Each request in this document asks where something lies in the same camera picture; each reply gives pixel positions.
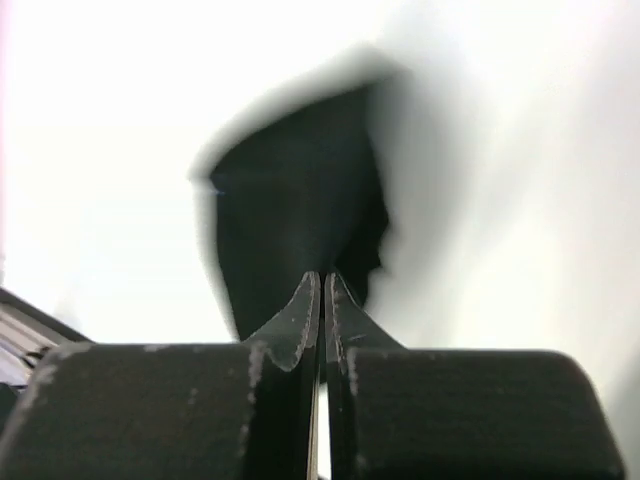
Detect black t shirt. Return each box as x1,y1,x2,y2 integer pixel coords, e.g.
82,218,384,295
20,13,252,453
201,81,389,339

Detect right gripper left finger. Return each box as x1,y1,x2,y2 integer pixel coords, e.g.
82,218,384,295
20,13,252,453
1,273,320,479

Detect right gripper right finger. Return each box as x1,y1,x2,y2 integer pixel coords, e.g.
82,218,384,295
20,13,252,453
324,274,625,479

